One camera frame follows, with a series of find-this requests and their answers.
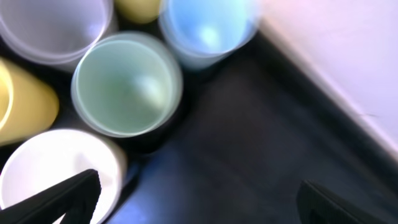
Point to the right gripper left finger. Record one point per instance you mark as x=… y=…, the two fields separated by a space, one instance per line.
x=53 y=202

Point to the green cup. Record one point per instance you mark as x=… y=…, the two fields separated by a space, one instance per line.
x=124 y=87

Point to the white cup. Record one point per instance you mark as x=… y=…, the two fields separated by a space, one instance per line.
x=56 y=155

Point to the grey cup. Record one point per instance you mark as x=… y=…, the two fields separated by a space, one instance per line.
x=53 y=28

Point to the blue cup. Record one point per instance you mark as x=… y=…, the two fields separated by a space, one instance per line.
x=208 y=28

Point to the yellow cup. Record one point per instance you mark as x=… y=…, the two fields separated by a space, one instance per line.
x=136 y=9
x=28 y=105

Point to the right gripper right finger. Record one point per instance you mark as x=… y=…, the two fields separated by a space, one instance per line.
x=323 y=208

